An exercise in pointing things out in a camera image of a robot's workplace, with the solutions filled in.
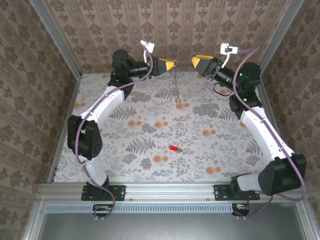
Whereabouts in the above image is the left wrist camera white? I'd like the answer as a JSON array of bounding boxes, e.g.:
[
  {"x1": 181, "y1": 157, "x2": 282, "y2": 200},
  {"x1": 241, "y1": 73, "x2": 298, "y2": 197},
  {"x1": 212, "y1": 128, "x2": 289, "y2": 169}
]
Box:
[{"x1": 139, "y1": 39, "x2": 156, "y2": 67}]

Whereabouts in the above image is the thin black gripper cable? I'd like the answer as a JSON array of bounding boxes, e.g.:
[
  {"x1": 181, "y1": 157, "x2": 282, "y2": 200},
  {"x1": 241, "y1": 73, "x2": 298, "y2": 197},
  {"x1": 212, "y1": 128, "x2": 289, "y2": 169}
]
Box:
[{"x1": 213, "y1": 83, "x2": 234, "y2": 97}]

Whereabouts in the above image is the aluminium mounting rail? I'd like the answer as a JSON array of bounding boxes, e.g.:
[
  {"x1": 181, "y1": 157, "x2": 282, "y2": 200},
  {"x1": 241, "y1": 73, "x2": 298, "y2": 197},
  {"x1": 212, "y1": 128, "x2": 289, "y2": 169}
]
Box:
[{"x1": 37, "y1": 181, "x2": 307, "y2": 201}]

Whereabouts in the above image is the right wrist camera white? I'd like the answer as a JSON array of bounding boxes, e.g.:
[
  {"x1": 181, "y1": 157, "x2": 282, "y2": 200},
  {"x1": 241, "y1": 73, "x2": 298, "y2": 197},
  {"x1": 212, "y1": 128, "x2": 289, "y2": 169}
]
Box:
[{"x1": 219, "y1": 42, "x2": 239, "y2": 68}]

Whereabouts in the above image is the brown lace wristlet keyring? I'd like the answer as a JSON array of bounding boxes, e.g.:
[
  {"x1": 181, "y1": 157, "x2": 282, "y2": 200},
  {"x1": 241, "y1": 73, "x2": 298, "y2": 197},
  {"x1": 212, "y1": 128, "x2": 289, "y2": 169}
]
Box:
[{"x1": 170, "y1": 59, "x2": 182, "y2": 104}]

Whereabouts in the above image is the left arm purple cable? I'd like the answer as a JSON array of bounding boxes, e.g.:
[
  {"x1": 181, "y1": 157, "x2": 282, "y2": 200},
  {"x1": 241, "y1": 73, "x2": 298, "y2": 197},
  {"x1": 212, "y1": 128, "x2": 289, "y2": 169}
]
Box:
[{"x1": 74, "y1": 38, "x2": 156, "y2": 221}]

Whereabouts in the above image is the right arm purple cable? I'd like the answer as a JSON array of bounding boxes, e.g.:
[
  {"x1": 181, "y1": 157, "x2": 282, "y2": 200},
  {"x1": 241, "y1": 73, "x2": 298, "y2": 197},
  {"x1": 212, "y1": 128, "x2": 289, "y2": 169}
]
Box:
[{"x1": 231, "y1": 45, "x2": 309, "y2": 220}]

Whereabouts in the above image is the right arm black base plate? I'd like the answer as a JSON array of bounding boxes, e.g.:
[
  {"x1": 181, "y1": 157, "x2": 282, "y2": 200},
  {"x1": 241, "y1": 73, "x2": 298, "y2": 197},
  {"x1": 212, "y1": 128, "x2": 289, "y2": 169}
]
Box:
[{"x1": 213, "y1": 184, "x2": 261, "y2": 202}]

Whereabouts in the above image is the grey metal panel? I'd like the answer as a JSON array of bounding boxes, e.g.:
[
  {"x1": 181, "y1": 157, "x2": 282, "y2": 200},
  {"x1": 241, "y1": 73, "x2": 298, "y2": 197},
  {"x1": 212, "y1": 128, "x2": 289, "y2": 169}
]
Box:
[{"x1": 37, "y1": 211, "x2": 309, "y2": 240}]

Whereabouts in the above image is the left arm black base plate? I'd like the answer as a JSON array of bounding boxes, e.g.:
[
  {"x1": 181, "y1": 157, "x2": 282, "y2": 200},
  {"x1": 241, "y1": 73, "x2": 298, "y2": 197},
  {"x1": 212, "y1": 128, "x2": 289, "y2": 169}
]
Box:
[{"x1": 81, "y1": 184, "x2": 126, "y2": 202}]

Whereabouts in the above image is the grey slotted cable duct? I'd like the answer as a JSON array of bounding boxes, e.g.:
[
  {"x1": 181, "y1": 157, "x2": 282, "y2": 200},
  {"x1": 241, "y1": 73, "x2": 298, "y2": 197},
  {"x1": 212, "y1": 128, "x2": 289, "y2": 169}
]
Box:
[{"x1": 45, "y1": 202, "x2": 251, "y2": 214}]

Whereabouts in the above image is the aluminium frame post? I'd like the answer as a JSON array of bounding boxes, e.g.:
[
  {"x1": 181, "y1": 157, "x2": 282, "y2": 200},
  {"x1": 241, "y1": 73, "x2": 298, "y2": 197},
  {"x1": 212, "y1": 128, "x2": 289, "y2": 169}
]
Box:
[
  {"x1": 255, "y1": 0, "x2": 305, "y2": 76},
  {"x1": 28, "y1": 0, "x2": 83, "y2": 77}
]

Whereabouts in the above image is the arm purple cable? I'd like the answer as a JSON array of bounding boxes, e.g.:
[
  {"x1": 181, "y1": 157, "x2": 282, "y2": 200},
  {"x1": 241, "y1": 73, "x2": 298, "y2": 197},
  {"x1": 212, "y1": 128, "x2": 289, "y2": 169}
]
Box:
[
  {"x1": 74, "y1": 38, "x2": 156, "y2": 221},
  {"x1": 231, "y1": 45, "x2": 309, "y2": 220}
]

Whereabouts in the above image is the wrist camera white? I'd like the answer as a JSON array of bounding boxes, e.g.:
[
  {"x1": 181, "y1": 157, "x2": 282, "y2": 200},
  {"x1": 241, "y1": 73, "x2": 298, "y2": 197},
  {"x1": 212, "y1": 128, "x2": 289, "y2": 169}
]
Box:
[
  {"x1": 219, "y1": 42, "x2": 239, "y2": 68},
  {"x1": 139, "y1": 39, "x2": 156, "y2": 67}
]

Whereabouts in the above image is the red-capped key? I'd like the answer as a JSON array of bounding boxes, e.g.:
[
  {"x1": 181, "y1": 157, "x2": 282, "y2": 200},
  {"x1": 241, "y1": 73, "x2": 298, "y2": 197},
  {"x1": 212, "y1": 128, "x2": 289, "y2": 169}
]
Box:
[{"x1": 168, "y1": 145, "x2": 190, "y2": 154}]

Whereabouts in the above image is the aluminium side rail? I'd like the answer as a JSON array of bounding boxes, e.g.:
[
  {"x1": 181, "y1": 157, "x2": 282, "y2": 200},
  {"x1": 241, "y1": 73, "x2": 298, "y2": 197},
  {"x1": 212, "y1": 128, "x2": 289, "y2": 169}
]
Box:
[
  {"x1": 46, "y1": 74, "x2": 83, "y2": 183},
  {"x1": 251, "y1": 70, "x2": 296, "y2": 182}
]

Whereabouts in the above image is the floral table cover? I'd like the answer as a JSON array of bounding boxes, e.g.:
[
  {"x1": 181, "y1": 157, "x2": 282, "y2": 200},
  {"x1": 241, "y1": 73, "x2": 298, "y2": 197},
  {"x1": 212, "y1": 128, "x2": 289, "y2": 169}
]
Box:
[{"x1": 53, "y1": 70, "x2": 286, "y2": 183}]

